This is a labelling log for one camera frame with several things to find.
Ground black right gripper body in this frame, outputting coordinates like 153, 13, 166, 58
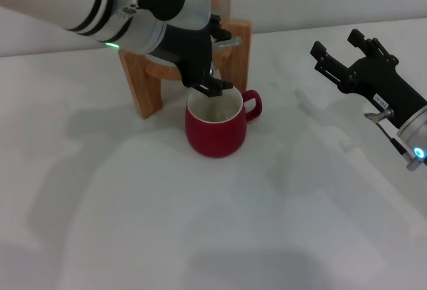
340, 56, 427, 129

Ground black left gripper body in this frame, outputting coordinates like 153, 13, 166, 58
146, 25, 215, 90

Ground chrome faucet tap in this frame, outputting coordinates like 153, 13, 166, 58
209, 36, 243, 83

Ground red ceramic mug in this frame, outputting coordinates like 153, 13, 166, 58
185, 85, 264, 159

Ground wooden dispenser stand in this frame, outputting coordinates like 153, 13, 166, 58
118, 18, 254, 120

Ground right gripper cable with plug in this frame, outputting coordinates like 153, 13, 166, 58
364, 109, 424, 171

